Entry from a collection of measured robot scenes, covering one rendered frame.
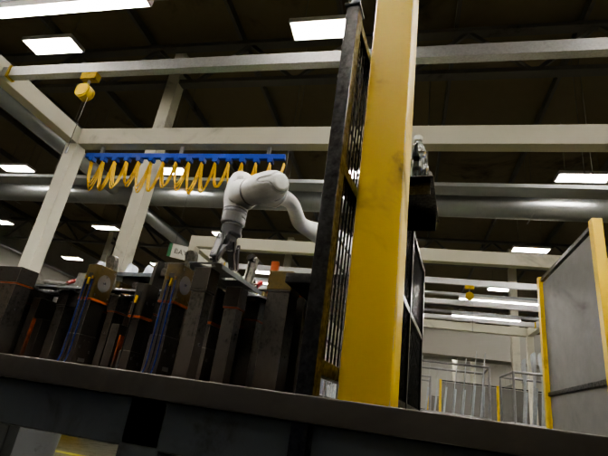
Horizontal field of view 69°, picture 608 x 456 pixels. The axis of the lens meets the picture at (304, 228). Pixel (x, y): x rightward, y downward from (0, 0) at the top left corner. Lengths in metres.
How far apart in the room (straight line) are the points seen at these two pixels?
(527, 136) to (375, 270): 4.02
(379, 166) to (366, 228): 0.15
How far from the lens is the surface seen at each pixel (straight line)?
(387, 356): 0.86
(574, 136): 4.93
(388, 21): 1.28
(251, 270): 1.79
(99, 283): 1.69
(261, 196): 1.54
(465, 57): 3.79
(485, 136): 4.76
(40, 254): 5.73
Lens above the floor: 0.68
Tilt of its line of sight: 22 degrees up
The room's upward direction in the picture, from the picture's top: 8 degrees clockwise
